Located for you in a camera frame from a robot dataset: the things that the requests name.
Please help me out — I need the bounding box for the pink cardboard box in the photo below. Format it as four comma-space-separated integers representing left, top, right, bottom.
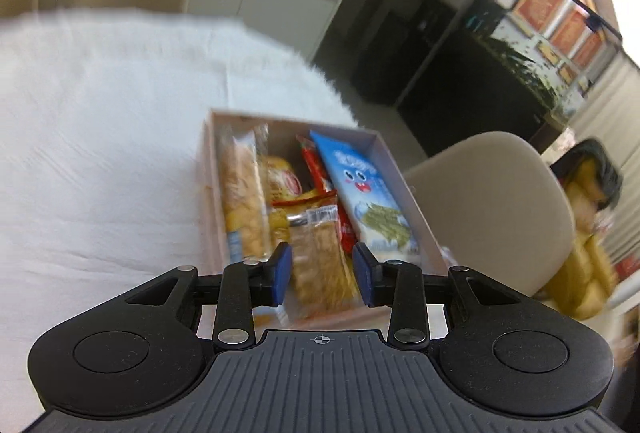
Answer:
197, 108, 449, 330

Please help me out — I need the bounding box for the long tan cracker packet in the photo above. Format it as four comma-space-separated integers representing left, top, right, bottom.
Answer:
216, 124, 273, 264

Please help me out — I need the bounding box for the yellow red label snack packet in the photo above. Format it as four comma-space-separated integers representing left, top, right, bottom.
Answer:
265, 155, 307, 204

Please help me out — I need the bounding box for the person in yellow top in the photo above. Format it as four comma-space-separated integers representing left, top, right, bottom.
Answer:
544, 138, 624, 320

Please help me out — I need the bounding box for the black cabinet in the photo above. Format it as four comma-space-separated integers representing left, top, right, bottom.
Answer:
352, 0, 568, 156

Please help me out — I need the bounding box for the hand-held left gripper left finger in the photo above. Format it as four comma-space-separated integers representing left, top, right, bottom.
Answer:
125, 241, 293, 353

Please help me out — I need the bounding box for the plain yellow snack packet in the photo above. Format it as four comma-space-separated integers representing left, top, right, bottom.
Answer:
270, 190, 338, 245

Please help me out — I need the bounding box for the blue cartoon snack packet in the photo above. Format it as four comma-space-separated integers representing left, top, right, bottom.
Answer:
309, 130, 421, 264

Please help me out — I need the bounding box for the glass fish tank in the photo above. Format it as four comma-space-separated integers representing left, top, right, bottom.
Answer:
472, 0, 623, 126

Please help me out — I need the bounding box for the clear square cracker packet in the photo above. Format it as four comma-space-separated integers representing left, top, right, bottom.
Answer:
286, 205, 360, 314

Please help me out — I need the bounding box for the large red snack packet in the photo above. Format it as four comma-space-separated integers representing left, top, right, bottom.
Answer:
296, 135, 362, 259

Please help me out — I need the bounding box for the group of red framed pictures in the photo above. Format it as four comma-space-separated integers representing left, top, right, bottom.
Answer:
515, 0, 622, 86

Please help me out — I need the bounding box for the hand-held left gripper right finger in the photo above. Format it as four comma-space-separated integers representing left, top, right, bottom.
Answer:
351, 241, 521, 353

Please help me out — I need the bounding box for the white tablecloth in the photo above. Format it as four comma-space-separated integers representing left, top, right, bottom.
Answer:
0, 10, 362, 433

